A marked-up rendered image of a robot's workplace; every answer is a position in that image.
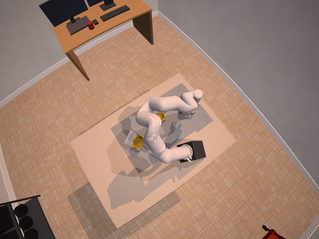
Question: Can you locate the grey bench mat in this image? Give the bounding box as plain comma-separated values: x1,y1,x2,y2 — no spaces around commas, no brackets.
111,83,213,173

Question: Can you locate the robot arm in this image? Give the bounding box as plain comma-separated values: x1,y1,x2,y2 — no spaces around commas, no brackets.
136,89,203,164

